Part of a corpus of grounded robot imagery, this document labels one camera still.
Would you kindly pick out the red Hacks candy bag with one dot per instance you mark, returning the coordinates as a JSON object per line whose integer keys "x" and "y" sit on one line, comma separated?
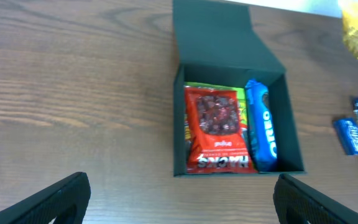
{"x": 205, "y": 162}

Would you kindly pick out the dark green box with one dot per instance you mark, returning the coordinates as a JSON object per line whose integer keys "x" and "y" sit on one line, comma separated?
{"x": 218, "y": 46}

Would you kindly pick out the green Haribo worms bag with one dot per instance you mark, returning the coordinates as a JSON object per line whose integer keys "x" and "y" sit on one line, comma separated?
{"x": 239, "y": 96}

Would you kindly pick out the blue Eclipse mints box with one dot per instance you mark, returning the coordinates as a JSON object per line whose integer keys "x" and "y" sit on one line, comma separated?
{"x": 347, "y": 132}

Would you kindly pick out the blue Oreo cookie pack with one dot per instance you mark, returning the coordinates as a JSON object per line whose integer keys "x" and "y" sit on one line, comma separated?
{"x": 261, "y": 132}

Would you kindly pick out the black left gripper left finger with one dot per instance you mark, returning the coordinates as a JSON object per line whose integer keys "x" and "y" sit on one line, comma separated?
{"x": 63, "y": 202}

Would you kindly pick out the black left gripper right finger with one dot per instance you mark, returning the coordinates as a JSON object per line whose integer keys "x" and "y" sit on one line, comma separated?
{"x": 296, "y": 202}

